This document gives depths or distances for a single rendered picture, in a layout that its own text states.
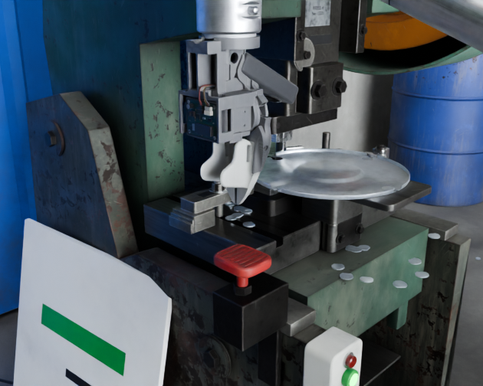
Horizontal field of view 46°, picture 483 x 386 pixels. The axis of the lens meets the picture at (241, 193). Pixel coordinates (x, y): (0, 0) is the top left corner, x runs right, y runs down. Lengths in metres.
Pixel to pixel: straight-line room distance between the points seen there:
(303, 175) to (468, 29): 0.44
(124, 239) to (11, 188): 0.95
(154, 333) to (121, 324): 0.10
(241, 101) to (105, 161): 0.56
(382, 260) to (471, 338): 1.07
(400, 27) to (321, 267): 0.59
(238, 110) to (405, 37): 0.72
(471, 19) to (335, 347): 0.46
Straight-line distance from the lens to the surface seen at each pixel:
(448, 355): 1.37
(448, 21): 0.71
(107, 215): 1.18
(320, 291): 0.95
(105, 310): 1.23
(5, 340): 2.12
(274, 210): 1.06
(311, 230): 1.03
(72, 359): 1.37
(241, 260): 0.77
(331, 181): 1.01
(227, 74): 0.68
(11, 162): 2.07
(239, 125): 0.68
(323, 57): 1.07
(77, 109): 1.21
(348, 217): 1.06
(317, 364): 0.84
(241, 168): 0.71
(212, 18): 0.66
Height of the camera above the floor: 1.10
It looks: 20 degrees down
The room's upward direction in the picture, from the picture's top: straight up
